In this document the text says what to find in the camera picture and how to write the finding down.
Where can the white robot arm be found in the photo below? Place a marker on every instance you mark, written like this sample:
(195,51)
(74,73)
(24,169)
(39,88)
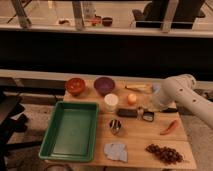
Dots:
(181,89)

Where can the white plastic cup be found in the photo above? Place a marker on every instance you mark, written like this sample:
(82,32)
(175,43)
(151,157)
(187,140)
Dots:
(111,102)

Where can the small metal cup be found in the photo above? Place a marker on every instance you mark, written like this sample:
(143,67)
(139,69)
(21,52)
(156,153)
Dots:
(115,126)

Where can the purple bowl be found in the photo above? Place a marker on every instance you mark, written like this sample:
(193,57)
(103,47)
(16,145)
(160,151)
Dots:
(104,85)

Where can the orange round fruit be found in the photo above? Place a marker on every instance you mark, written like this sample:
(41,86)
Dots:
(131,99)

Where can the black rectangular block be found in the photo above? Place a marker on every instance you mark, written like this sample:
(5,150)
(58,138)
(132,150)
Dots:
(127,113)

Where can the yellow banana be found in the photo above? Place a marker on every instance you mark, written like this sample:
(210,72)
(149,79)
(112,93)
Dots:
(142,87)

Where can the wooden table board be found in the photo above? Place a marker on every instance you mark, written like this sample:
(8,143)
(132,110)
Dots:
(136,135)

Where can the green plastic tray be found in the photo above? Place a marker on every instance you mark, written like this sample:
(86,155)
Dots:
(71,133)

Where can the small red background bowl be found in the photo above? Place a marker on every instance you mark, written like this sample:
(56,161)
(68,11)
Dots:
(107,21)

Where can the grey crumpled cloth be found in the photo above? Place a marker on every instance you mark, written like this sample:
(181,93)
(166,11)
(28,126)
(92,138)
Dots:
(116,151)

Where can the orange chili pepper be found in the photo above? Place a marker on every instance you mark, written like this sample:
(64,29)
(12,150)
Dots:
(173,125)

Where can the bunch of dark grapes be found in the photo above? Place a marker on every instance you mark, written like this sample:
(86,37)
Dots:
(165,154)

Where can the dark chair left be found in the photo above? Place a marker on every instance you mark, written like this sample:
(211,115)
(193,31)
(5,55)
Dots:
(12,120)

